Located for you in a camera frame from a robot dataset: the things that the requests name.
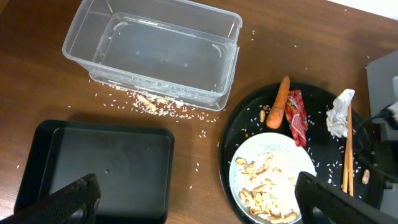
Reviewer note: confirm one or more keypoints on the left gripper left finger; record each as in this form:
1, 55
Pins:
75, 203

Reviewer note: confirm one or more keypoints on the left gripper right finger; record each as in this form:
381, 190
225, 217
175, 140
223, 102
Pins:
334, 204

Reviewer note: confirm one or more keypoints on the round black tray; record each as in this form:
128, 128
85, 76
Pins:
325, 152

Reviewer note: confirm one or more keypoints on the black rectangular tray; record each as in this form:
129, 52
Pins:
133, 166

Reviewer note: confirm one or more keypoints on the peanut shell on table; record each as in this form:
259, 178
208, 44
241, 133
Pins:
146, 103

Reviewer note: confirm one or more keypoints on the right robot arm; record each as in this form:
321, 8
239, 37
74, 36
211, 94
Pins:
385, 133

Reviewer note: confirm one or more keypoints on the red snack wrapper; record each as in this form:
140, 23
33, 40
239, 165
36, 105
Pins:
297, 117

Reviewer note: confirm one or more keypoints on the peanut on tray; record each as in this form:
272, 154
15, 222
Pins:
366, 177

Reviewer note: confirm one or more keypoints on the white tissue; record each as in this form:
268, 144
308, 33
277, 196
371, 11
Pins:
336, 118

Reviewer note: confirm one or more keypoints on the clear plastic bin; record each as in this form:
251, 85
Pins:
183, 50

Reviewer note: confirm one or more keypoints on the wooden chopstick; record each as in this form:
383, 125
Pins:
350, 152
345, 170

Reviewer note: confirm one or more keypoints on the orange carrot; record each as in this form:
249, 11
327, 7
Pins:
276, 114

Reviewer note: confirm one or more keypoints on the grey plate with scraps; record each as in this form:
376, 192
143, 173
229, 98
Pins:
263, 174

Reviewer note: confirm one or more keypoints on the grey dishwasher rack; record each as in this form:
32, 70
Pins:
382, 86

